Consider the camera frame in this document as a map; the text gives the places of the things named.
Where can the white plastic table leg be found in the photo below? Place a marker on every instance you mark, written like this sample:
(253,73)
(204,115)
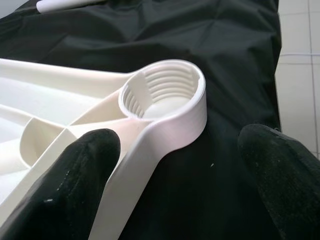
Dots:
(50,5)

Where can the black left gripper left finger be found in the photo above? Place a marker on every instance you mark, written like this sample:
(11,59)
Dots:
(65,190)

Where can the white plastic table top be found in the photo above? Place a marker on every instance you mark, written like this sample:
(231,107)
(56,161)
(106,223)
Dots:
(50,87)

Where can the black padded bed cover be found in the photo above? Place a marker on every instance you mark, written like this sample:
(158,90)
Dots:
(175,37)

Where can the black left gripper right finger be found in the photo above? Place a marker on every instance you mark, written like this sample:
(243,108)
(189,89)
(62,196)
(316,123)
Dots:
(287,180)

